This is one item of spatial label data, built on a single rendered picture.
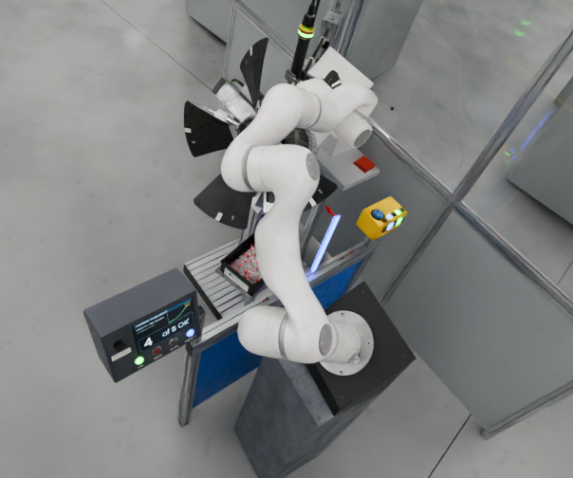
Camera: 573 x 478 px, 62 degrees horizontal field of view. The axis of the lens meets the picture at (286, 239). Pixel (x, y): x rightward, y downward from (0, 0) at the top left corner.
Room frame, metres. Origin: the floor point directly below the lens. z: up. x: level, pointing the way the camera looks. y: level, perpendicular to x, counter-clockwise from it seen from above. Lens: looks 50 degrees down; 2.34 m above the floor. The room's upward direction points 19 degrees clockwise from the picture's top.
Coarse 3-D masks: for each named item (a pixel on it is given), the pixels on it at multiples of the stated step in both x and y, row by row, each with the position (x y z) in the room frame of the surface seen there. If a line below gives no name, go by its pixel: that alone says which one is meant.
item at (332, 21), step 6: (330, 12) 1.99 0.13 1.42; (336, 12) 2.00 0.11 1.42; (324, 18) 1.92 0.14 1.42; (330, 18) 1.94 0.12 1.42; (336, 18) 1.95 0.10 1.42; (324, 24) 1.91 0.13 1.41; (330, 24) 1.91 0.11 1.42; (336, 24) 1.91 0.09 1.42; (324, 30) 1.91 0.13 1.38; (330, 30) 1.91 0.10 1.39; (336, 30) 1.91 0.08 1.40; (330, 36) 1.91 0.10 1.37
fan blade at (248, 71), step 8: (264, 40) 1.62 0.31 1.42; (256, 48) 1.63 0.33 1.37; (264, 48) 1.59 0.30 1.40; (248, 56) 1.66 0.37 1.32; (256, 56) 1.60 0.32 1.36; (264, 56) 1.57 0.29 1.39; (240, 64) 1.68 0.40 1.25; (248, 64) 1.63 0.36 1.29; (256, 64) 1.58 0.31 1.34; (248, 72) 1.62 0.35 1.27; (256, 72) 1.55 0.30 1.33; (248, 80) 1.60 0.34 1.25; (256, 80) 1.53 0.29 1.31; (248, 88) 1.60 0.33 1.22; (256, 88) 1.51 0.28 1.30; (256, 96) 1.49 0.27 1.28
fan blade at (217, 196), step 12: (216, 180) 1.24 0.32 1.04; (204, 192) 1.20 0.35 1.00; (216, 192) 1.21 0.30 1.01; (228, 192) 1.22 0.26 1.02; (240, 192) 1.24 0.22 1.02; (252, 192) 1.26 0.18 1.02; (204, 204) 1.18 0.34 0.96; (216, 204) 1.19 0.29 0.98; (228, 204) 1.20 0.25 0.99; (240, 204) 1.21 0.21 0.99; (228, 216) 1.17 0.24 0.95; (240, 216) 1.18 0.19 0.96; (240, 228) 1.16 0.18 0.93
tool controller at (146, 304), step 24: (144, 288) 0.61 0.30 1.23; (168, 288) 0.63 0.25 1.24; (192, 288) 0.64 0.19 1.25; (96, 312) 0.50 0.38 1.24; (120, 312) 0.52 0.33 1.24; (144, 312) 0.54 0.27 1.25; (168, 312) 0.57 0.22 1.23; (192, 312) 0.61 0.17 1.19; (96, 336) 0.46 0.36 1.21; (120, 336) 0.47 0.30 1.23; (144, 336) 0.51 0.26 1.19; (168, 336) 0.55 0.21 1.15; (192, 336) 0.59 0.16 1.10; (120, 360) 0.44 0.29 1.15; (144, 360) 0.48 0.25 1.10
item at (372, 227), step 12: (384, 204) 1.38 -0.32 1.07; (396, 204) 1.40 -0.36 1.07; (360, 216) 1.31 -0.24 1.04; (372, 216) 1.29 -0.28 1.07; (384, 216) 1.31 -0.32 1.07; (396, 216) 1.34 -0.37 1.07; (360, 228) 1.30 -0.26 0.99; (372, 228) 1.27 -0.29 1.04; (396, 228) 1.36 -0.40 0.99; (372, 240) 1.26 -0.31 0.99
